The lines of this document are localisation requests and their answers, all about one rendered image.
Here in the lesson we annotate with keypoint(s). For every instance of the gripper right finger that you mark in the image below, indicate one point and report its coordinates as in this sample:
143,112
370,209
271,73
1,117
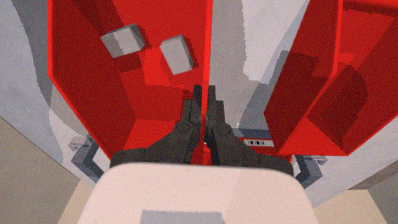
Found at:
228,150

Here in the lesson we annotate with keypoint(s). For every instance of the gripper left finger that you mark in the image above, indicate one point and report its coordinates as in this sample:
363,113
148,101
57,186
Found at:
177,146

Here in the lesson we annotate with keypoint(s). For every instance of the grey block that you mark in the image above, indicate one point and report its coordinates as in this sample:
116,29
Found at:
177,54
124,40

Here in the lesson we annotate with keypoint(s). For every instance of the red bin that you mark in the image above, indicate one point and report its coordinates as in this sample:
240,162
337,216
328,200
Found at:
362,97
265,146
133,100
206,156

